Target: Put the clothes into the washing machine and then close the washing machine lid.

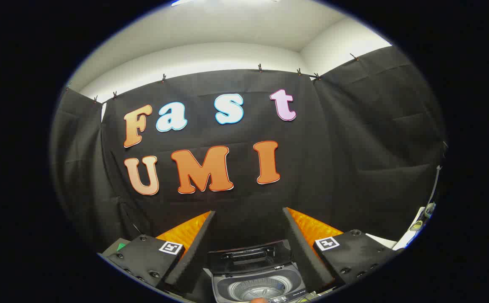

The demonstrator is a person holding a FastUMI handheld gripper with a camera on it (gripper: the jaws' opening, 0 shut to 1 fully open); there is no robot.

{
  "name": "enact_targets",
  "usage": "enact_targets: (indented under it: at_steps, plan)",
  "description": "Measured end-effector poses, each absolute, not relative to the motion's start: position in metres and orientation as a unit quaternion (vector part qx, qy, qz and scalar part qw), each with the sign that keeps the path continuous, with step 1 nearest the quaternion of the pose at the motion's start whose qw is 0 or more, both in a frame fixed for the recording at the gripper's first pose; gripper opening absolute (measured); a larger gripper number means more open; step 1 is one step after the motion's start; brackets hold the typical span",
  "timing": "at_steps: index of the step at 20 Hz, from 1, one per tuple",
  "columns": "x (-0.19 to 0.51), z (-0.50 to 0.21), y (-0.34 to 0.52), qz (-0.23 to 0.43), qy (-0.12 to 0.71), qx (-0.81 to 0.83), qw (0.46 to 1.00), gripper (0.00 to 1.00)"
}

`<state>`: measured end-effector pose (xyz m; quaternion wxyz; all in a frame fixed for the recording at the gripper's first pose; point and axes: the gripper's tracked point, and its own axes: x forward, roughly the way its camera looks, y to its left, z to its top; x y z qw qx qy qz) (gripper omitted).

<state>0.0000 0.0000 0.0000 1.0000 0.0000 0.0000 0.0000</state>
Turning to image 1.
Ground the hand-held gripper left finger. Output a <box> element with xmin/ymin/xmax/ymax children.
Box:
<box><xmin>97</xmin><ymin>210</ymin><xmax>216</xmax><ymax>295</ymax></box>

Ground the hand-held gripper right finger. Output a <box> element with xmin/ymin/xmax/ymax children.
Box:
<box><xmin>282</xmin><ymin>207</ymin><xmax>403</xmax><ymax>294</ymax></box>

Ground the grey washing machine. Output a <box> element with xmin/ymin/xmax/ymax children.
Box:
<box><xmin>210</xmin><ymin>263</ymin><xmax>312</xmax><ymax>303</ymax></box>

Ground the row of backdrop clips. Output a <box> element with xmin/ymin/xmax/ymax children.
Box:
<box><xmin>65</xmin><ymin>53</ymin><xmax>359</xmax><ymax>104</ymax></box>

